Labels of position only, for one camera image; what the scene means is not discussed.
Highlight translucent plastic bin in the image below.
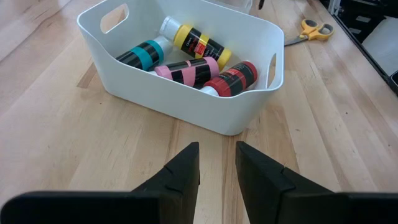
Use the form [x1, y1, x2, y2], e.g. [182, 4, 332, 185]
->
[205, 0, 253, 15]

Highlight black aluminium table frame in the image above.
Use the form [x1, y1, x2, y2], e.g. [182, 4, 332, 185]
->
[318, 0, 398, 96]

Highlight teal paint bottle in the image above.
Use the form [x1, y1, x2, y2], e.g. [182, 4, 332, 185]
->
[115, 35, 174, 72]

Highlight red paint bottle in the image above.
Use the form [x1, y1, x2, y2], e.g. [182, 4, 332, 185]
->
[200, 60, 259, 98]

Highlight white plastic bin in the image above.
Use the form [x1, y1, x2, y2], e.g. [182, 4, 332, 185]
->
[76, 0, 285, 136]

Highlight pink paint bottle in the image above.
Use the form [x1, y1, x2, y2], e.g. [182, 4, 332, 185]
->
[149, 56, 220, 90]

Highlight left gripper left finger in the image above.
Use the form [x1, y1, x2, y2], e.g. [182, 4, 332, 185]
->
[132, 142, 200, 224]

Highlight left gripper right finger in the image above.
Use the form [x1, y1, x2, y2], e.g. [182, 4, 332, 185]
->
[235, 141, 333, 224]

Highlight yellow handled scissors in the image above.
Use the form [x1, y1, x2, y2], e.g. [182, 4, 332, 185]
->
[284, 18, 335, 47]

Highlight yellow paint bottle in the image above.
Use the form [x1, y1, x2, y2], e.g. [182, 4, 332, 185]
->
[159, 16, 233, 71]

